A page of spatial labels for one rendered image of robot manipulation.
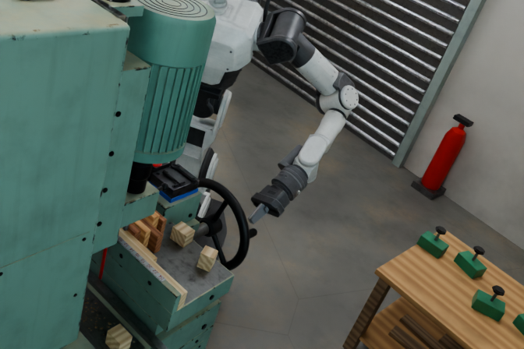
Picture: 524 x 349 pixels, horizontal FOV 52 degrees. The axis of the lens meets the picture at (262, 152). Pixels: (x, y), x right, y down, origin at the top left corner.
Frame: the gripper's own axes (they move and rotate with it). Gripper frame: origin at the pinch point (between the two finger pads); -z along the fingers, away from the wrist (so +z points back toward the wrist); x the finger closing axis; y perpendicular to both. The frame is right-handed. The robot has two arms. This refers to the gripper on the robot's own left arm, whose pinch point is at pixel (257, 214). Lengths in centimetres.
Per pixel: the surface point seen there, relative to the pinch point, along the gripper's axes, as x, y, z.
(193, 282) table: -17.3, 12.1, -30.2
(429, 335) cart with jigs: 5, -117, 43
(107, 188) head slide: -23, 47, -34
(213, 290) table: -20.0, 8.5, -28.2
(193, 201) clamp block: 1.6, 17.0, -13.4
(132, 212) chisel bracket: -11.7, 33.7, -30.8
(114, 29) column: -43, 75, -23
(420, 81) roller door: 118, -108, 213
